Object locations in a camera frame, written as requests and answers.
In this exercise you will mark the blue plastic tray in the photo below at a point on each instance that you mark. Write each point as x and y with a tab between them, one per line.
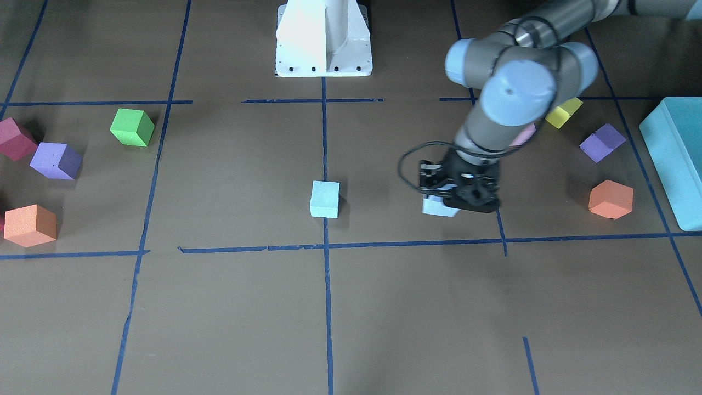
672	133

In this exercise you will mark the orange foam block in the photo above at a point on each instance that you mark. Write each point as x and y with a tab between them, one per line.
30	226
611	200

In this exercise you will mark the light blue foam block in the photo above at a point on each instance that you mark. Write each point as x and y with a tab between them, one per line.
325	199

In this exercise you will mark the yellow foam block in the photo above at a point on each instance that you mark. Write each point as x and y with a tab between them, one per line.
563	113

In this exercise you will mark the purple foam block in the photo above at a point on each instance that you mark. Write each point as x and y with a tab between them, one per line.
602	142
56	161

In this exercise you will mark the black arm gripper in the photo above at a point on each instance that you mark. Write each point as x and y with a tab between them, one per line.
453	165

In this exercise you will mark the green foam block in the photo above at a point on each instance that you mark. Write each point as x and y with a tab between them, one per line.
132	127

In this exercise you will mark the pink foam block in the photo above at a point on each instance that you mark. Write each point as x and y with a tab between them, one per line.
525	135

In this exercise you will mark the red foam block rear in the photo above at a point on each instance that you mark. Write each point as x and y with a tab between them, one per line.
16	141

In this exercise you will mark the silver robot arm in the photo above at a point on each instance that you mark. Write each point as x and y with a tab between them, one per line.
523	71

